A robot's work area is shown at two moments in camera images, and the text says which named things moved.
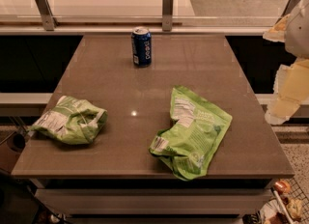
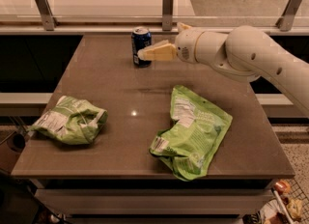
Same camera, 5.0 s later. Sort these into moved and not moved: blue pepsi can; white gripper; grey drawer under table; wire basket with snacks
Moved: white gripper
Not moved: wire basket with snacks; grey drawer under table; blue pepsi can
